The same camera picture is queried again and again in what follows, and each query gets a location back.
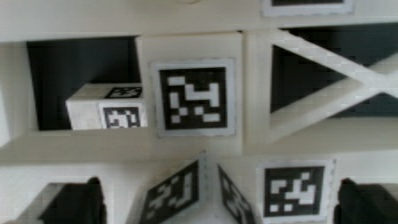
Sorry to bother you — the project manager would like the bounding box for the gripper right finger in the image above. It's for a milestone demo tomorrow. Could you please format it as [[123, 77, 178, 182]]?
[[333, 178, 398, 224]]

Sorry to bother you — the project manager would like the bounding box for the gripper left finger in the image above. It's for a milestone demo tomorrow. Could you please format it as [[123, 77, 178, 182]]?
[[39, 177, 107, 224]]

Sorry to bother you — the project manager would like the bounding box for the white tagged cube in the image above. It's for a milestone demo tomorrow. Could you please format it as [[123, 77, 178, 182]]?
[[134, 152, 258, 224]]

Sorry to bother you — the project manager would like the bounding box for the white chair back frame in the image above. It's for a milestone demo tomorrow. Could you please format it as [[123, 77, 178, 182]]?
[[0, 0, 398, 224]]

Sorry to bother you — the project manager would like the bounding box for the white chair leg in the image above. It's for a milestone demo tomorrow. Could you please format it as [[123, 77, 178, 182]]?
[[66, 83, 148, 130]]

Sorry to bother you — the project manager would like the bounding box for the white chair seat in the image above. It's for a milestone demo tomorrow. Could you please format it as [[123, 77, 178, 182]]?
[[137, 32, 244, 148]]

